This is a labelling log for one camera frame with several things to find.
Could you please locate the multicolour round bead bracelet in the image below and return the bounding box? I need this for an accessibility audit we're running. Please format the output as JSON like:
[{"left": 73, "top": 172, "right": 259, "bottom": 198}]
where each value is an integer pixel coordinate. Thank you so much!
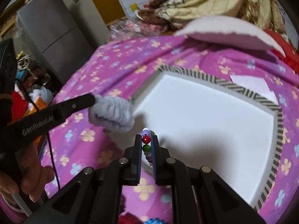
[{"left": 141, "top": 127, "right": 155, "bottom": 167}]

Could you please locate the light blue fluffy scrunchie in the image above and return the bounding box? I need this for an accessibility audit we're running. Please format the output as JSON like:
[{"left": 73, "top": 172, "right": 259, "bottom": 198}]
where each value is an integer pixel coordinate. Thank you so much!
[{"left": 88, "top": 95, "right": 135, "bottom": 133}]

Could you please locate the person's left hand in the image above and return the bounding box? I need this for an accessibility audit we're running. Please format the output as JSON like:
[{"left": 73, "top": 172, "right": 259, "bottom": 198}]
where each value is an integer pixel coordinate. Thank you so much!
[{"left": 1, "top": 143, "right": 55, "bottom": 206}]

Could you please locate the orange plastic basket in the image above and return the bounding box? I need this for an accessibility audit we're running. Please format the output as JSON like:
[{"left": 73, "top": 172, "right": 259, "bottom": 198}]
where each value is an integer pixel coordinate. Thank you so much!
[{"left": 24, "top": 96, "right": 48, "bottom": 151}]

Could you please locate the grey refrigerator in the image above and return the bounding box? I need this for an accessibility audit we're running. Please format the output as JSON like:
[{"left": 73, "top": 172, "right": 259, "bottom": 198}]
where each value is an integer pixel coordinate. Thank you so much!
[{"left": 16, "top": 0, "right": 108, "bottom": 84}]

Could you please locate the pink floral bedsheet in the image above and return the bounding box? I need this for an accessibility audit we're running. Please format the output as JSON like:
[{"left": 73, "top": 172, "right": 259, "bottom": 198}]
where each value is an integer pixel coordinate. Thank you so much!
[{"left": 43, "top": 36, "right": 298, "bottom": 223}]

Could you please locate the striped white shallow box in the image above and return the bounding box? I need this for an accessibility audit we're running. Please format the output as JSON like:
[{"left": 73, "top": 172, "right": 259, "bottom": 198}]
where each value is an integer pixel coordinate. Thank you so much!
[{"left": 109, "top": 65, "right": 283, "bottom": 211}]

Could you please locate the clear plastic bag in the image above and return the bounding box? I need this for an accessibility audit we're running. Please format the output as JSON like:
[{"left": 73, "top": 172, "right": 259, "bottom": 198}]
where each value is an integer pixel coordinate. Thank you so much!
[{"left": 107, "top": 18, "right": 174, "bottom": 43}]

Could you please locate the white paper sheet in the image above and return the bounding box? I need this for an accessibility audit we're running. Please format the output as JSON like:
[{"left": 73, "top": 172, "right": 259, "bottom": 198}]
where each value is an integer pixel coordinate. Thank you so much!
[{"left": 230, "top": 75, "right": 278, "bottom": 105}]

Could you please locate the yellow bottle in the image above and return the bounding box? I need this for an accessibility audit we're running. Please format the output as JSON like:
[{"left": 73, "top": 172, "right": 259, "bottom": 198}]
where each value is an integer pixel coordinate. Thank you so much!
[{"left": 130, "top": 4, "right": 139, "bottom": 14}]

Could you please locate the white pink pillow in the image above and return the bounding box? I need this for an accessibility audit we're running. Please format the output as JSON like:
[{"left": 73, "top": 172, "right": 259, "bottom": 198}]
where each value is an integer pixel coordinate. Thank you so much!
[{"left": 173, "top": 16, "right": 285, "bottom": 56}]

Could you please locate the cream floral quilt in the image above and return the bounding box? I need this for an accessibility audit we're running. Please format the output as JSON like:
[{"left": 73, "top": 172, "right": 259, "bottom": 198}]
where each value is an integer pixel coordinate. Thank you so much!
[{"left": 137, "top": 0, "right": 285, "bottom": 33}]

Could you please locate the red ruffled cushion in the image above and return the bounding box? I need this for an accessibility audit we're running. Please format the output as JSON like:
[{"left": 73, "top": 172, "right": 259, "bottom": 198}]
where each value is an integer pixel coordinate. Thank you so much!
[{"left": 264, "top": 29, "right": 299, "bottom": 74}]

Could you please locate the black cable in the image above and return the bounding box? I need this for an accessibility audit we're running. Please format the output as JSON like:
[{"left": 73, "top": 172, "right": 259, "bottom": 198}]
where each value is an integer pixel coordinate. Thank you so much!
[{"left": 14, "top": 79, "right": 61, "bottom": 192}]

